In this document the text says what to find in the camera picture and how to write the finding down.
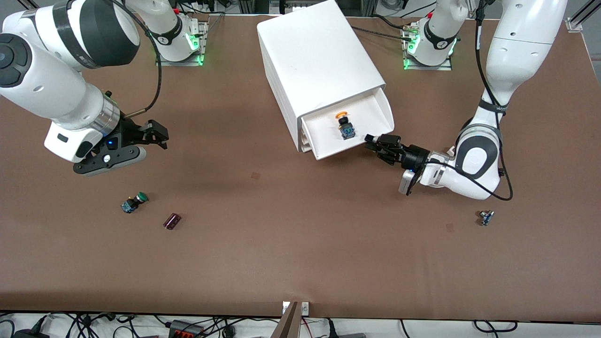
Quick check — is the wooden slat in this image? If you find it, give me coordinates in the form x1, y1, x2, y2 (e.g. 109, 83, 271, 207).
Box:
271, 301, 301, 338

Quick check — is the aluminium frame profile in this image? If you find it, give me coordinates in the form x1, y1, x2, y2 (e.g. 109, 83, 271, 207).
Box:
566, 0, 601, 32

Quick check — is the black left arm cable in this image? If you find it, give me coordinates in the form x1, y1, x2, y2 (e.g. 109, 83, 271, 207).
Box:
427, 0, 514, 202

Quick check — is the orange capped push button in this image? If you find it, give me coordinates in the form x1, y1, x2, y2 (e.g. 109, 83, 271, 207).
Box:
335, 110, 356, 141

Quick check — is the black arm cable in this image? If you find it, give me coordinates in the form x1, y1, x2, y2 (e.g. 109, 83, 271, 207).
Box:
427, 0, 514, 202
108, 0, 162, 118

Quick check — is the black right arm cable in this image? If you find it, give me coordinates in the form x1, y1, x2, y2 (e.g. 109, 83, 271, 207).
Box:
108, 0, 162, 118

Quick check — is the white drawer cabinet shell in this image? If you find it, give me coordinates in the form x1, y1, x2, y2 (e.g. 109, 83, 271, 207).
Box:
257, 0, 386, 154

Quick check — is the black orange power strip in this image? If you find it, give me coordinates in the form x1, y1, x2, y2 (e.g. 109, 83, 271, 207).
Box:
169, 320, 203, 338

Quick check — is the green capped push button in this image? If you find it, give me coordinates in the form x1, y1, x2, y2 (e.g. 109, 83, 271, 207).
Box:
121, 192, 149, 214

